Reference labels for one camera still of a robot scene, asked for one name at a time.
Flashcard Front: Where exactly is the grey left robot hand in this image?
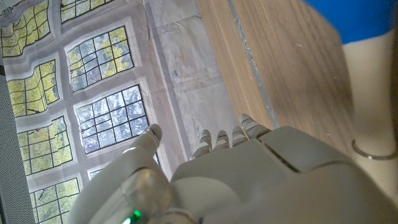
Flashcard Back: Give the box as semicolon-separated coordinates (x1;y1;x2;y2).
66;113;398;224

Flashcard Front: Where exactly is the printed bay window backdrop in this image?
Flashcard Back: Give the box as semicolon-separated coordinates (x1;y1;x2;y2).
0;0;246;224

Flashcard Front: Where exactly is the colourful striped wooden maraca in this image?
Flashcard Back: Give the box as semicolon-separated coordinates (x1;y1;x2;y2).
303;0;398;200

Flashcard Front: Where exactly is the grey perforated panel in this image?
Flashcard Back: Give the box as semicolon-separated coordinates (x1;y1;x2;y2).
0;74;35;224

